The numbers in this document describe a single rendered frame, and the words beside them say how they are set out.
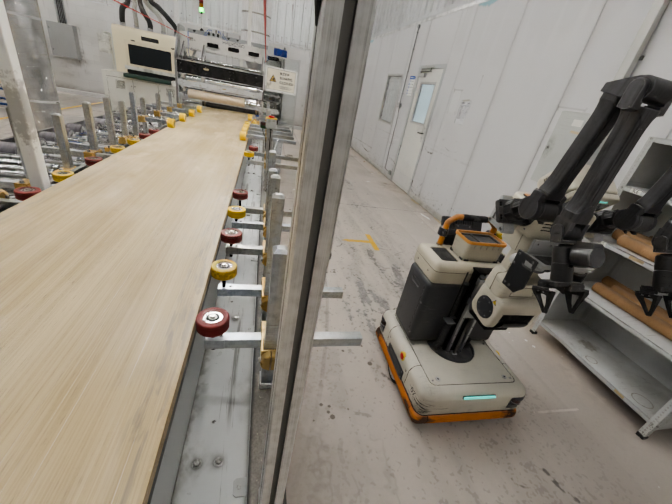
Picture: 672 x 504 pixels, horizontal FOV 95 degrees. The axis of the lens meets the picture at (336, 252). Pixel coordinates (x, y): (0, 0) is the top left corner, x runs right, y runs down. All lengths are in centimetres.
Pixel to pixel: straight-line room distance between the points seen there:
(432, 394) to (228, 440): 103
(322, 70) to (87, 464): 64
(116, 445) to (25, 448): 12
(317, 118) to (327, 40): 5
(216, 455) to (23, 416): 41
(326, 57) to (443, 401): 163
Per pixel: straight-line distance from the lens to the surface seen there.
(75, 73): 1293
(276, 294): 74
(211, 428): 100
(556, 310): 309
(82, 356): 84
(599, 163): 112
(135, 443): 68
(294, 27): 1186
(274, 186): 114
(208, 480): 94
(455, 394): 176
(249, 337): 89
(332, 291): 113
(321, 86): 27
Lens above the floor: 146
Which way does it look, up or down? 27 degrees down
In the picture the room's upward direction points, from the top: 11 degrees clockwise
